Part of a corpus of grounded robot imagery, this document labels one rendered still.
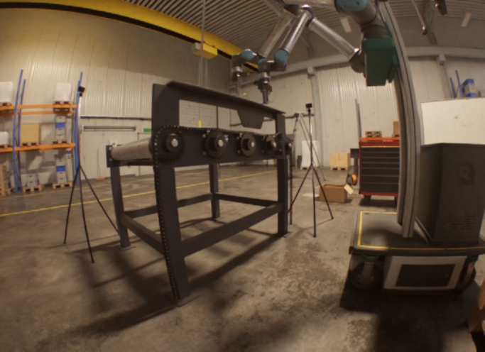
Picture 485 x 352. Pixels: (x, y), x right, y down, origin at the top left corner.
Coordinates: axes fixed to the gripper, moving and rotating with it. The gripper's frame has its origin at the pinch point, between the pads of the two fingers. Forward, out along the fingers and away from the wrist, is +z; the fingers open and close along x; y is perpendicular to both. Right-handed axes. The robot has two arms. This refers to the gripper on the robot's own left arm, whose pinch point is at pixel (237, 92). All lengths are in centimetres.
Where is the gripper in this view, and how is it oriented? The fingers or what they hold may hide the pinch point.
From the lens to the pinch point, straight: 167.0
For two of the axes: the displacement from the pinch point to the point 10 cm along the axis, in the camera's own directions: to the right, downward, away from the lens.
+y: -9.5, 0.1, 3.0
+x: -3.0, 0.9, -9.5
